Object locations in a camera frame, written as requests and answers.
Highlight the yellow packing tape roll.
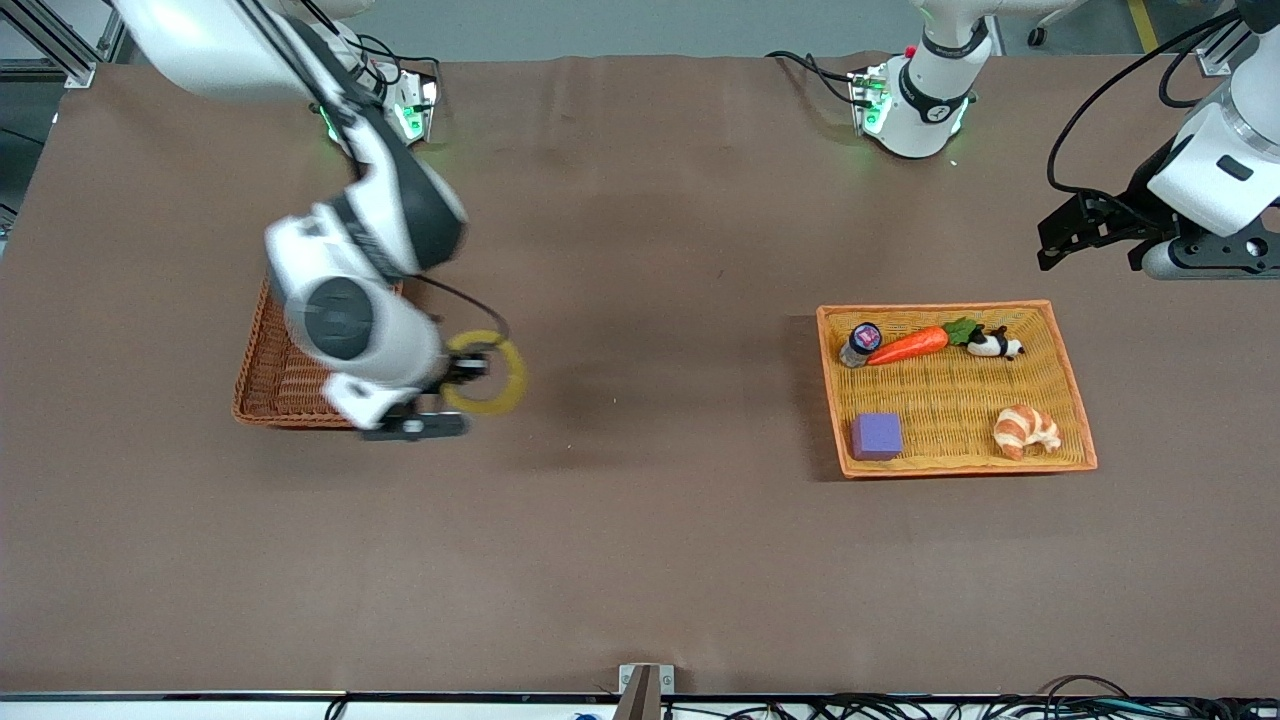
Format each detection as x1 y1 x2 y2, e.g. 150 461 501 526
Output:
440 330 528 418

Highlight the brown wicker basket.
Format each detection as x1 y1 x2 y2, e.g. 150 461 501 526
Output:
232 275 406 430

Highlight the yellow wicker basket orange rim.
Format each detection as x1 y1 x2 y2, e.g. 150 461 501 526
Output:
816 300 1099 480

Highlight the toy panda figure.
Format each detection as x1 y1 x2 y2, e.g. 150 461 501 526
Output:
966 325 1026 362

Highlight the toy orange carrot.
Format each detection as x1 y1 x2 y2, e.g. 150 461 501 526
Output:
866 317 984 367

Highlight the toy croissant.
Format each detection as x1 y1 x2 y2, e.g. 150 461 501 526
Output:
993 404 1062 461

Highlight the office chair caster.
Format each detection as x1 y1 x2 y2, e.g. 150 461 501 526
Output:
1027 8 1086 48

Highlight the small jar pink label lid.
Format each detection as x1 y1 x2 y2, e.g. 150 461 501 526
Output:
839 322 883 369

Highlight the purple foam cube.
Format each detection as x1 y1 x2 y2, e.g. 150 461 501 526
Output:
851 412 904 462

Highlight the long black arm cable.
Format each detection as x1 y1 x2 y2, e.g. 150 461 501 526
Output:
1046 8 1246 203

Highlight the short black looped cable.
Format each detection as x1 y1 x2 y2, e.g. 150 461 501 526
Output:
1158 38 1226 109

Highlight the aluminium frame profile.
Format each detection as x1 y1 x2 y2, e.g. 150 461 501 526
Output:
1195 15 1251 77
0 0 126 89

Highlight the black base power cable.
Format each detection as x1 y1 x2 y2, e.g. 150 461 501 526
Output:
765 50 861 109

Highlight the black base cable bundle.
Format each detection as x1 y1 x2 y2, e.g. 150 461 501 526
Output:
345 33 443 101

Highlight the metal table clamp bracket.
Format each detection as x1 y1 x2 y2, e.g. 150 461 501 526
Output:
618 663 676 720

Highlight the metal table edge rail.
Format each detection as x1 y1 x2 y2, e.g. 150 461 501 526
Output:
0 689 1280 705

